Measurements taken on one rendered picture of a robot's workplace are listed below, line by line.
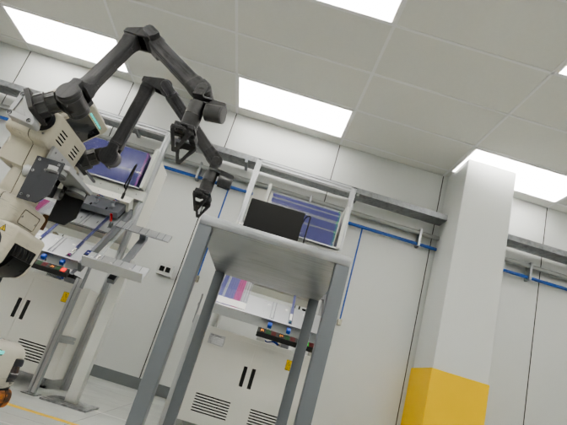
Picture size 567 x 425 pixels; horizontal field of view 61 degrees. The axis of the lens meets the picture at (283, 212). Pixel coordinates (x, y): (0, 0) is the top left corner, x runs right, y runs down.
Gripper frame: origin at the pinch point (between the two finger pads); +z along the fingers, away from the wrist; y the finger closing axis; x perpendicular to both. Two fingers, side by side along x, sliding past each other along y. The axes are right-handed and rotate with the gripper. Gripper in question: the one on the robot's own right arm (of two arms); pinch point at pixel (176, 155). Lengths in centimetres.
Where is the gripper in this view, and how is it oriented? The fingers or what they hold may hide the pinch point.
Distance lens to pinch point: 155.3
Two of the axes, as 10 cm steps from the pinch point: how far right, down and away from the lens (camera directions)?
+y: -0.6, 3.3, 9.4
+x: -9.6, -2.9, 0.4
